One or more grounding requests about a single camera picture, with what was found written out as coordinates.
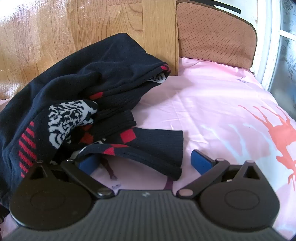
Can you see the black tape strip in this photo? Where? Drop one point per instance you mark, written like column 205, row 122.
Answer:
column 229, row 9

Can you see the white framed frosted window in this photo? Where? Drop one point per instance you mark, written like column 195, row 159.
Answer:
column 286, row 58

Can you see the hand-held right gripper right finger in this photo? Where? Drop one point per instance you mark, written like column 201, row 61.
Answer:
column 201, row 161

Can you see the brown perforated cushion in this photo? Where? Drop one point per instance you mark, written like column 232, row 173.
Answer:
column 215, row 39

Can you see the navy red white patterned garment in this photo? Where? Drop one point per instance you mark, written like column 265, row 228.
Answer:
column 92, row 69

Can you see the pink deer print bed sheet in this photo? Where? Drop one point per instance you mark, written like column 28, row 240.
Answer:
column 208, row 104

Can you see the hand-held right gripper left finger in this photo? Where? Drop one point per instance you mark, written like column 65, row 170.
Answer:
column 89, row 163

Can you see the wood pattern board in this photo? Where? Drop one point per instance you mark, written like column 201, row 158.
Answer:
column 69, row 23

